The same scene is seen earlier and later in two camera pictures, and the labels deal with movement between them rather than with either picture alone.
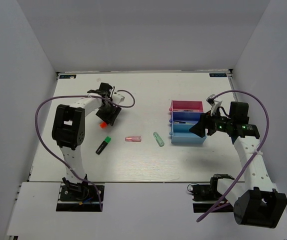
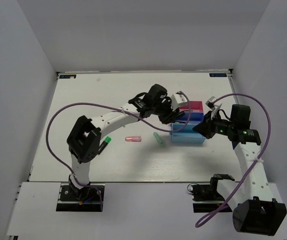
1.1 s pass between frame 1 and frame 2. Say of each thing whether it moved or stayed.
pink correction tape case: stayed
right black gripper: stayed
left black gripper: moved
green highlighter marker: stayed
